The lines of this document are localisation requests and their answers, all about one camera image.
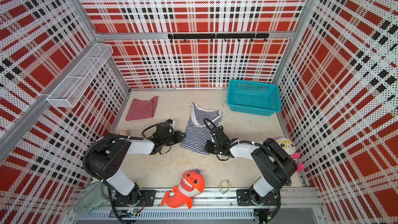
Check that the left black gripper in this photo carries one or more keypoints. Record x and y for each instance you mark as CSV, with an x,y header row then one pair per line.
x,y
178,137

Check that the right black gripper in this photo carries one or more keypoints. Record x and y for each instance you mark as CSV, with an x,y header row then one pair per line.
x,y
209,149

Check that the striped black white tank top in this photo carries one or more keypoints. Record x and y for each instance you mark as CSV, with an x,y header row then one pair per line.
x,y
197,134

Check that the maroon tank top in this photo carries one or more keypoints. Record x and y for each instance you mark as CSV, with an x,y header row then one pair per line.
x,y
140,109

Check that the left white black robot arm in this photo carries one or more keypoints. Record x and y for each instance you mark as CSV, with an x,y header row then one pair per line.
x,y
104,158

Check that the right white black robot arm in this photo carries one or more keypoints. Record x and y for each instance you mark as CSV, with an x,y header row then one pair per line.
x,y
274,163

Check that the red shark plush toy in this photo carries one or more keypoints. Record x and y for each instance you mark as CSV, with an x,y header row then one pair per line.
x,y
191,185

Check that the teal plastic basket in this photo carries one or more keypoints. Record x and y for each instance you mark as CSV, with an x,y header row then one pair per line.
x,y
253,97

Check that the white plush toy yellow glasses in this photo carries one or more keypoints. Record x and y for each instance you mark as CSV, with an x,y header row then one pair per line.
x,y
288,146

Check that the green cloth rag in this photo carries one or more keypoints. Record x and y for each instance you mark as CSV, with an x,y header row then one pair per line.
x,y
96,195

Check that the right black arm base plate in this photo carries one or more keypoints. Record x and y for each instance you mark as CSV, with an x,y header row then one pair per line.
x,y
248,197

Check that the aluminium front rail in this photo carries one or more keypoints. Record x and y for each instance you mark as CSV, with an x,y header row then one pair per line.
x,y
295,205

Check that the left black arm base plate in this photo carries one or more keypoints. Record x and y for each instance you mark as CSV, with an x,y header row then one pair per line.
x,y
136,198

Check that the white wire mesh shelf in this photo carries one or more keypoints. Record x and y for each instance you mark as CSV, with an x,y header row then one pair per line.
x,y
73,86

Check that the black wall hook rail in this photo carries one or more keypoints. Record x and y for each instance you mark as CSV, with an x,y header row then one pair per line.
x,y
219,36

